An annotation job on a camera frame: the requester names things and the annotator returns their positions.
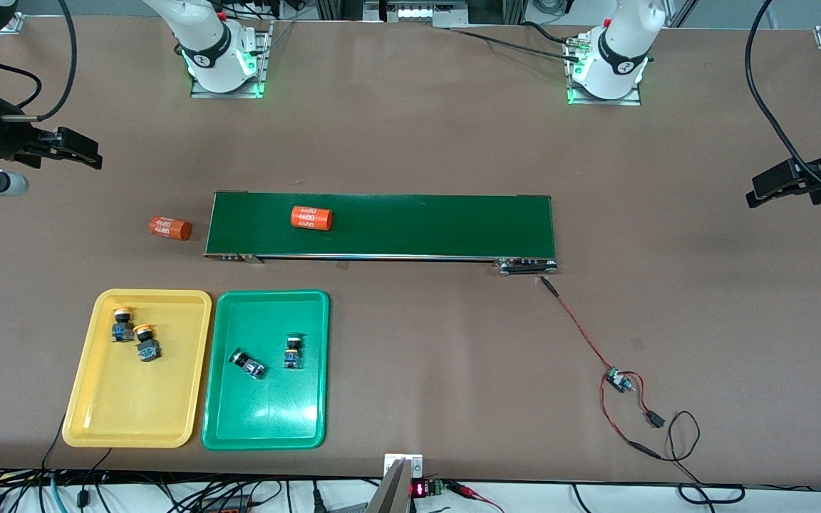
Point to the orange cylinder white print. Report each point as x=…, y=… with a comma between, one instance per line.
x=170, y=228
x=311, y=218

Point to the green push button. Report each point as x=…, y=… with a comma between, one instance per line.
x=293, y=354
x=248, y=363

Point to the aluminum frame post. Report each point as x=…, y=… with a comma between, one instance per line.
x=323, y=8
x=514, y=11

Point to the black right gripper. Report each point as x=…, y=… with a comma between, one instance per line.
x=6, y=137

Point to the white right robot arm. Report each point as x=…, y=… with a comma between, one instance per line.
x=197, y=21

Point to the red black plug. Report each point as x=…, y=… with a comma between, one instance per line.
x=229, y=507

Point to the green conveyor belt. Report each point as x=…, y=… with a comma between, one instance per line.
x=417, y=224

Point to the small green circuit board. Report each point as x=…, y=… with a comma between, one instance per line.
x=619, y=380

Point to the yellow plastic tray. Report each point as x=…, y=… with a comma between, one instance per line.
x=147, y=399

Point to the yellow push button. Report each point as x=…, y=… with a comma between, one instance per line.
x=147, y=345
x=122, y=326

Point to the gray metal stand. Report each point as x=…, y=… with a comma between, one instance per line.
x=389, y=495

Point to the silver metal bracket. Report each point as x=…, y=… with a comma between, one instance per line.
x=390, y=462

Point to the red clip lead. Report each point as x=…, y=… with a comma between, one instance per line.
x=464, y=489

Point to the silver metal device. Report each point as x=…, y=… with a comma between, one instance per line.
x=410, y=11

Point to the green plastic tray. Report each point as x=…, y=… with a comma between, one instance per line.
x=268, y=413

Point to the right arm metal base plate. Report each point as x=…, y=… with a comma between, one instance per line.
x=265, y=64

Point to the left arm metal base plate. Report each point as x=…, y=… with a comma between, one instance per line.
x=606, y=102

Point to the red digit display module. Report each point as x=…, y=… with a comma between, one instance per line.
x=419, y=489

